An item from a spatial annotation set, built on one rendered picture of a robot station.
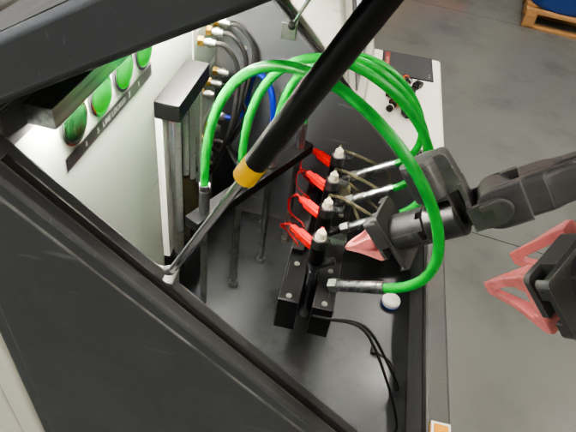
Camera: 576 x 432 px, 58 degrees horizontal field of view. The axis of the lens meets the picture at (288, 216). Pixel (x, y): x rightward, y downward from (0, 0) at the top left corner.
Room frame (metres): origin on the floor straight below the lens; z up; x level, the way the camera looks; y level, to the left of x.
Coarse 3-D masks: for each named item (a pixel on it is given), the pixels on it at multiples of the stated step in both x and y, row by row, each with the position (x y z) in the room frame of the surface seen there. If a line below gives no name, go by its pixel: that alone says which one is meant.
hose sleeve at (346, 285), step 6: (342, 282) 0.50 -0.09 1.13; (348, 282) 0.50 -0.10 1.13; (354, 282) 0.50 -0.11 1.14; (360, 282) 0.49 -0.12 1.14; (366, 282) 0.49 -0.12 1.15; (372, 282) 0.49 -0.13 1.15; (378, 282) 0.48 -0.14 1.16; (384, 282) 0.48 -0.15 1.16; (342, 288) 0.50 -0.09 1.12; (348, 288) 0.49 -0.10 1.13; (354, 288) 0.49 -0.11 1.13; (360, 288) 0.48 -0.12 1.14; (366, 288) 0.48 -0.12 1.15; (372, 288) 0.48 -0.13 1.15; (378, 288) 0.47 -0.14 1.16; (378, 294) 0.47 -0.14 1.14; (384, 294) 0.47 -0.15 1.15
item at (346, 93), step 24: (240, 72) 0.60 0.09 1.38; (264, 72) 0.58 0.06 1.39; (288, 72) 0.57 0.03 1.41; (216, 120) 0.62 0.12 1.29; (384, 120) 0.51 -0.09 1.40; (408, 168) 0.48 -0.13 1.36; (432, 192) 0.47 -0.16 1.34; (432, 216) 0.46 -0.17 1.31; (432, 264) 0.45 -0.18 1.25; (384, 288) 0.47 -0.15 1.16; (408, 288) 0.46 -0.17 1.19
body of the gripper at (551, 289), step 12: (564, 264) 0.33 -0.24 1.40; (552, 276) 0.31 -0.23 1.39; (564, 276) 0.32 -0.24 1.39; (540, 288) 0.31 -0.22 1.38; (552, 288) 0.31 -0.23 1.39; (564, 288) 0.31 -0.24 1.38; (552, 300) 0.30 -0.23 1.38; (564, 300) 0.30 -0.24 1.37; (564, 312) 0.30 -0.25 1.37; (564, 324) 0.29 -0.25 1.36; (564, 336) 0.29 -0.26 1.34
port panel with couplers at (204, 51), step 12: (216, 24) 0.92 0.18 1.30; (228, 24) 0.92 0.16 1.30; (192, 36) 0.82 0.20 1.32; (204, 36) 0.84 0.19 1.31; (216, 36) 0.87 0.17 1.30; (192, 48) 0.82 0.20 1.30; (204, 48) 0.87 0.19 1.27; (204, 60) 0.87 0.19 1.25; (216, 72) 0.92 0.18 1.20; (228, 72) 0.93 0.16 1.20; (216, 84) 0.87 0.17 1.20; (204, 96) 0.83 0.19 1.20; (204, 108) 0.87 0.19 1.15; (204, 120) 0.87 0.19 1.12; (204, 132) 0.87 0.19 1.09
